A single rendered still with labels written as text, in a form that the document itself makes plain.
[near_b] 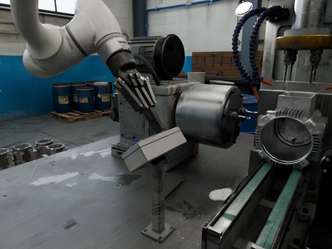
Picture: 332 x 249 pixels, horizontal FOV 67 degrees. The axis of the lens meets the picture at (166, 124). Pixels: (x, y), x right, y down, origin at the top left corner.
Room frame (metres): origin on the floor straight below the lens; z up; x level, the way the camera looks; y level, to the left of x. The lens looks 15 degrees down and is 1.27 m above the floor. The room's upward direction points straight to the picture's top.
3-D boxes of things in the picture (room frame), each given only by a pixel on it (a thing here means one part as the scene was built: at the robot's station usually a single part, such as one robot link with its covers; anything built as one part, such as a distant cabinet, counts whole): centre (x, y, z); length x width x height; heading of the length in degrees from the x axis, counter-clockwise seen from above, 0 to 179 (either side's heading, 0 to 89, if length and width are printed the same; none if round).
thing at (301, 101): (0.86, -0.46, 1.11); 0.12 x 0.11 x 0.07; 144
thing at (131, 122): (1.18, 0.05, 0.99); 0.35 x 0.31 x 0.37; 55
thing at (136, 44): (1.17, 0.10, 1.16); 0.33 x 0.26 x 0.42; 55
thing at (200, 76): (3.03, -0.35, 0.99); 0.24 x 0.22 x 0.24; 52
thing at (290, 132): (0.90, -0.49, 1.01); 0.15 x 0.02 x 0.15; 55
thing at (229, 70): (5.74, -1.27, 0.71); 2.21 x 0.95 x 1.43; 52
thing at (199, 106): (1.03, -0.15, 1.04); 0.37 x 0.25 x 0.25; 55
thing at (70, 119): (5.58, 1.86, 0.37); 1.20 x 0.80 x 0.74; 137
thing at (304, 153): (0.83, -0.43, 1.01); 0.20 x 0.19 x 0.19; 144
